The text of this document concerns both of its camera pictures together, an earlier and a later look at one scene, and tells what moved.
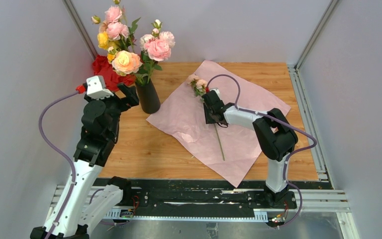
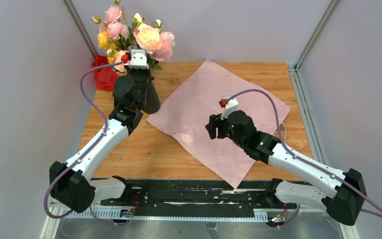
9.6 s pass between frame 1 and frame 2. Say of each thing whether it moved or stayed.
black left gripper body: moved
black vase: stayed
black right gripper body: moved
